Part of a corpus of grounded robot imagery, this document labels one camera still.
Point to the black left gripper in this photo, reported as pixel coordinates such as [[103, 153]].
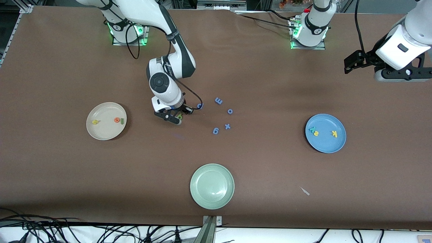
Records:
[[368, 57]]

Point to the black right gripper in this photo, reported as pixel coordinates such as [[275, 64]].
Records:
[[186, 109]]

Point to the yellow foam letter k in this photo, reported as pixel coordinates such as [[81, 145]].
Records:
[[334, 133]]

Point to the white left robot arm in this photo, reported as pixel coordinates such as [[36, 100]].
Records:
[[315, 27]]

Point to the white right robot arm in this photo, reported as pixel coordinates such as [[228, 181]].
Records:
[[141, 10]]

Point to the blue foam letter m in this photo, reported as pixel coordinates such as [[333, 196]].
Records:
[[218, 100]]

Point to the blue foam letter g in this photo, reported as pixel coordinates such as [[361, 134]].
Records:
[[215, 130]]

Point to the brown table mat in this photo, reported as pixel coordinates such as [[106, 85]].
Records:
[[216, 67]]

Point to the pale green round plate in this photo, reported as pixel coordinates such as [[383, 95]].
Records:
[[212, 186]]

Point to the beige round plate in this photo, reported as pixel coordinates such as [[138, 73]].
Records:
[[106, 130]]

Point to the blue round plate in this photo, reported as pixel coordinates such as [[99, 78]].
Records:
[[325, 143]]

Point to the orange dried plant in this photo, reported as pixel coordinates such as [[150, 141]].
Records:
[[290, 2]]

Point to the small grey tape scrap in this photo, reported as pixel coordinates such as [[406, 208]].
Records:
[[305, 191]]

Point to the tan cardboard piece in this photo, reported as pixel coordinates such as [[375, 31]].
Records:
[[425, 239]]

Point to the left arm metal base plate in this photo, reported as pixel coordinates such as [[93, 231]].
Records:
[[297, 47]]

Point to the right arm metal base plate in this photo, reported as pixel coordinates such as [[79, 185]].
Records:
[[147, 38]]

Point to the silver aluminium frame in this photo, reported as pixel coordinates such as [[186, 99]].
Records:
[[221, 5]]

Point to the aluminium camera post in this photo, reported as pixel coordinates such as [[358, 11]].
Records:
[[210, 233]]

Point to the aluminium corner bracket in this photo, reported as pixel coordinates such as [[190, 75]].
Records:
[[27, 9]]

